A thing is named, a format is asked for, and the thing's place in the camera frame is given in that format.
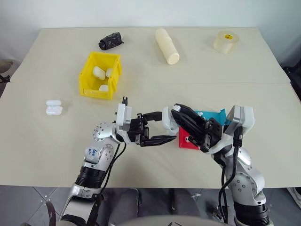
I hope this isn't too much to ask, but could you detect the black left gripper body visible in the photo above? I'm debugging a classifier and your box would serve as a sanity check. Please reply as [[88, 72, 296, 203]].
[[128, 113, 151, 145]]

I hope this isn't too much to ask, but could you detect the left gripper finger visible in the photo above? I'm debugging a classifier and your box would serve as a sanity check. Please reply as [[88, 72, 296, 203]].
[[140, 135, 177, 148], [142, 111, 164, 123]]

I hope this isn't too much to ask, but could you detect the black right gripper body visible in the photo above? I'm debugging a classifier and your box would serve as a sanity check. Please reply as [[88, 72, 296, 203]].
[[187, 118, 223, 153]]

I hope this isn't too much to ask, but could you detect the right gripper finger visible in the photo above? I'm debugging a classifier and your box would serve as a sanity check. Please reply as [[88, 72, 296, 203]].
[[171, 109, 205, 141], [173, 103, 208, 127]]

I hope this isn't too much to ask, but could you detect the yellow plastic bin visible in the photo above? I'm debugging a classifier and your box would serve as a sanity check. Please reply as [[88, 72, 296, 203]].
[[78, 51, 123, 101]]

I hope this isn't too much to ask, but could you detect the teal plastic tray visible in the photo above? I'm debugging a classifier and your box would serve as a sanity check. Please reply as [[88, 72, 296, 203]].
[[193, 108, 232, 127]]

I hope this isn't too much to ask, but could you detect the red plastic tray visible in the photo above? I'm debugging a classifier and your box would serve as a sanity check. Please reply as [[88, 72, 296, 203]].
[[178, 127, 201, 151]]

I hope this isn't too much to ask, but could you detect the cream plastic bottle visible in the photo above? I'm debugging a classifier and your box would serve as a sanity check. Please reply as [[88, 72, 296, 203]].
[[155, 28, 180, 65]]

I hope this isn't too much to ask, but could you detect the translucent tape roll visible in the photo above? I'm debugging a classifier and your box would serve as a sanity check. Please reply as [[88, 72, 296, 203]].
[[213, 30, 240, 54]]

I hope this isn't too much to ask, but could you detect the black crumpled bag roll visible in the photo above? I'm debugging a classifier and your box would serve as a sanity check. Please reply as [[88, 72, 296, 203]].
[[98, 32, 125, 51]]

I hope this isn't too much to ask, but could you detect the white floor object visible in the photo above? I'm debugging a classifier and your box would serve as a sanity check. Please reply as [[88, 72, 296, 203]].
[[287, 186, 301, 203]]

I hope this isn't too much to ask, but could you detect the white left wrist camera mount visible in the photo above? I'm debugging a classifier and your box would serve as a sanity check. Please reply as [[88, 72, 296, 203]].
[[115, 103, 133, 144]]

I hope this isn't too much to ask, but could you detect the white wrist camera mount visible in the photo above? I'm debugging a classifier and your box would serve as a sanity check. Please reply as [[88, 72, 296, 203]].
[[225, 105, 256, 142], [115, 103, 133, 144]]

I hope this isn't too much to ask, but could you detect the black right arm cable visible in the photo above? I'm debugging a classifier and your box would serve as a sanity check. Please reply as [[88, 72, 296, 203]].
[[217, 128, 244, 224]]

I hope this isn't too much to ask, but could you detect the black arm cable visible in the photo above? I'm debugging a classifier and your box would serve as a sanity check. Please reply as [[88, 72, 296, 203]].
[[217, 128, 244, 224], [100, 142, 128, 196]]

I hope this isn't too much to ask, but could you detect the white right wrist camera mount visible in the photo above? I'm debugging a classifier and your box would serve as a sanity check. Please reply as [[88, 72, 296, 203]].
[[225, 105, 256, 142]]

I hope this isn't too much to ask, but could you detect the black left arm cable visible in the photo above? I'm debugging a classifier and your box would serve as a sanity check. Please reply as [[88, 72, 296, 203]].
[[100, 142, 128, 196]]

